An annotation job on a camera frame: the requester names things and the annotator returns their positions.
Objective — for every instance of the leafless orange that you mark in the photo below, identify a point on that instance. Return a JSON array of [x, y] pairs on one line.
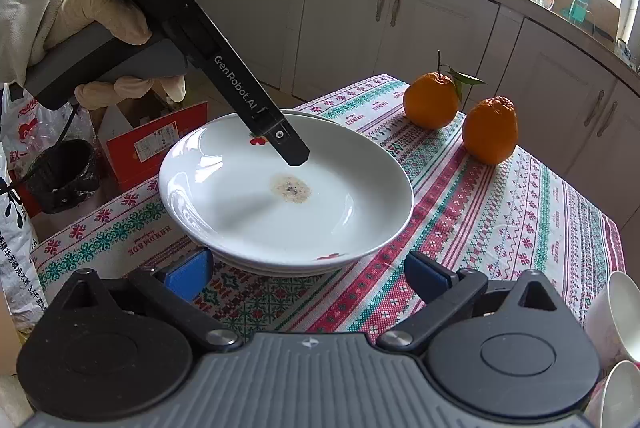
[[490, 133]]

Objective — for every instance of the cardboard sheet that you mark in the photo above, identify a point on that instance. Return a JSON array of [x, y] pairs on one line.
[[605, 8]]

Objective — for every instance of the teal water bottle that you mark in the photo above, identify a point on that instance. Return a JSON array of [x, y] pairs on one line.
[[580, 6]]

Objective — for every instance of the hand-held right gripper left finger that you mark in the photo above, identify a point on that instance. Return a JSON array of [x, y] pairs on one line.
[[190, 275]]

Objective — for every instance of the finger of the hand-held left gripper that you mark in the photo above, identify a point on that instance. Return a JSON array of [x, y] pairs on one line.
[[285, 141]]

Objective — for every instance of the patterned tablecloth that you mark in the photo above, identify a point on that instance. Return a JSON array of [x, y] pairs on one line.
[[475, 218]]

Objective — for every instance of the white bowl pink flowers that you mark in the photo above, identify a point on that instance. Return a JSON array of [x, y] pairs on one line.
[[617, 308], [625, 398]]

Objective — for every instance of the white printed sack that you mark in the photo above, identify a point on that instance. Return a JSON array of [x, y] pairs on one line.
[[17, 248]]

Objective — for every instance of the person's left hand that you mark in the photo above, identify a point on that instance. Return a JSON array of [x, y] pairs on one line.
[[100, 8]]

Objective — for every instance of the red cardboard box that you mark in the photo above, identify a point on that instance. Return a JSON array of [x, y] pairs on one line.
[[150, 143]]

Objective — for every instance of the person's left forearm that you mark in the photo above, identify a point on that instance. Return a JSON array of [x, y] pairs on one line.
[[25, 18]]

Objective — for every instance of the white kitchen cabinet unit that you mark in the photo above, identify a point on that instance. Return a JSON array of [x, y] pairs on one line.
[[340, 8]]

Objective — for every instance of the orange with leaf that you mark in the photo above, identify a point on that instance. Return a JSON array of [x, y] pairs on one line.
[[430, 101]]

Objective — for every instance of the black bag-lined bin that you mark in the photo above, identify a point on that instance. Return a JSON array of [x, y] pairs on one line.
[[60, 178]]

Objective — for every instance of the white bag red print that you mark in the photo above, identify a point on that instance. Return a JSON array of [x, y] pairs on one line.
[[22, 128]]

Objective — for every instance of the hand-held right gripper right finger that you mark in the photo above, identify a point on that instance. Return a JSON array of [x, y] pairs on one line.
[[427, 275]]

